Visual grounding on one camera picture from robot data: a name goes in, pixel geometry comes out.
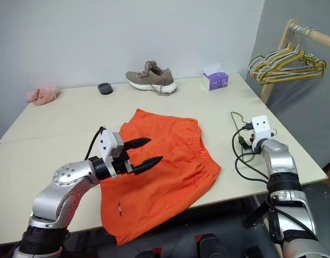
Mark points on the black table leg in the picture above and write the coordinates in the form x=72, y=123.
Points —
x=257, y=212

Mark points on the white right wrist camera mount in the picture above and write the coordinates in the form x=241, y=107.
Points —
x=261, y=126

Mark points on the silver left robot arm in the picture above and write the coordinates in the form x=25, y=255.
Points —
x=61, y=192

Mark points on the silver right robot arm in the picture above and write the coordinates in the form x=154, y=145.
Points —
x=284, y=182

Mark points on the orange shorts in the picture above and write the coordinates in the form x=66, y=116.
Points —
x=159, y=164

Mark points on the black round dish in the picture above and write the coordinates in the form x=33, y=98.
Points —
x=105, y=88

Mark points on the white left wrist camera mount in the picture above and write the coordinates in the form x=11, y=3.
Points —
x=107, y=142

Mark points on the wooden clothes rack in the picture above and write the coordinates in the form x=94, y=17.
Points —
x=322, y=36

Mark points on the brown sneaker with white sole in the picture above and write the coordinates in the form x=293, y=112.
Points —
x=151, y=78

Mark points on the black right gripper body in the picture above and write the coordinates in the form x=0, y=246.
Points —
x=251, y=142

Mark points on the dark rounded shape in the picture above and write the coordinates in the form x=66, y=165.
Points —
x=209, y=246

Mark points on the purple and white tissue box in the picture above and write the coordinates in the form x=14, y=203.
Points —
x=215, y=78

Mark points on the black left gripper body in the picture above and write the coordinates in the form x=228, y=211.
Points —
x=123, y=164

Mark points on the pink plush cloth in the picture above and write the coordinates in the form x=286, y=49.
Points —
x=42, y=94

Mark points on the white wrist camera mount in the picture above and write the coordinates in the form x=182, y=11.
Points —
x=261, y=126
x=107, y=142

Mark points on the bunch of clothes hangers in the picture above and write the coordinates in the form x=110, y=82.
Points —
x=314, y=57

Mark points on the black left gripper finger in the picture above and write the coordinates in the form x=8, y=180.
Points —
x=138, y=142
x=150, y=164

